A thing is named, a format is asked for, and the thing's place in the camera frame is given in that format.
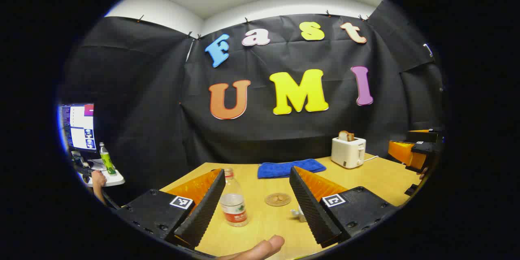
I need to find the computer monitor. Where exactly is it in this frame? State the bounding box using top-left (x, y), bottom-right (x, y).
top-left (60, 104), bottom-right (97, 152)

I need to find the green drink bottle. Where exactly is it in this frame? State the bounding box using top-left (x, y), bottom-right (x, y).
top-left (100, 142), bottom-right (117, 175)

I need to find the white toaster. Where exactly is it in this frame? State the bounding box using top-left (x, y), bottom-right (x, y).
top-left (331, 136), bottom-right (366, 169)

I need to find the round wooden coaster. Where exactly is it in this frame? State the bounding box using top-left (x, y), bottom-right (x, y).
top-left (265, 193), bottom-right (292, 207)

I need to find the blue folded towel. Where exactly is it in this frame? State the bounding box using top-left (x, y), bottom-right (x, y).
top-left (257, 158), bottom-right (327, 179)

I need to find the black backdrop cloth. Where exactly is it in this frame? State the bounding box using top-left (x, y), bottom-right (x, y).
top-left (61, 0), bottom-right (445, 195)

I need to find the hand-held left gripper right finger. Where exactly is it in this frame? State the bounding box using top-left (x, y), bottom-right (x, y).
top-left (289, 166), bottom-right (401, 249)

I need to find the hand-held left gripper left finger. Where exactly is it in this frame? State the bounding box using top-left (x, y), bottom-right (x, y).
top-left (116, 168), bottom-right (227, 249)

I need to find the white side table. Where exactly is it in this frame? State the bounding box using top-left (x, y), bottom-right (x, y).
top-left (79, 158), bottom-right (126, 187)

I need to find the clear plastic water bottle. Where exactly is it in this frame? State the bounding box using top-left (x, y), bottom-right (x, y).
top-left (220, 168), bottom-right (249, 227)

